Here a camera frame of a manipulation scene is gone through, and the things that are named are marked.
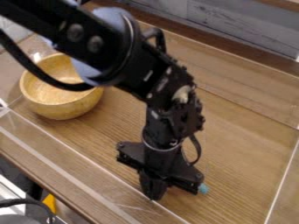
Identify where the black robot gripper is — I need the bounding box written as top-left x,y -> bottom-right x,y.
116,142 -> 204,200

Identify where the purple toy eggplant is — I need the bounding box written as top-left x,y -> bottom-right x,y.
199,183 -> 210,194

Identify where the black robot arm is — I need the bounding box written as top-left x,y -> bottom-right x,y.
0,0 -> 206,200

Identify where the brown wooden bowl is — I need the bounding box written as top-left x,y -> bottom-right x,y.
19,53 -> 104,120

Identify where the yellow label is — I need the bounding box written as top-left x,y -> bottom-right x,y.
41,194 -> 57,213

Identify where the clear acrylic table barrier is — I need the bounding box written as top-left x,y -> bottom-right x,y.
0,10 -> 299,224

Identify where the black cable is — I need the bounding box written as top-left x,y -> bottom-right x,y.
0,198 -> 56,224

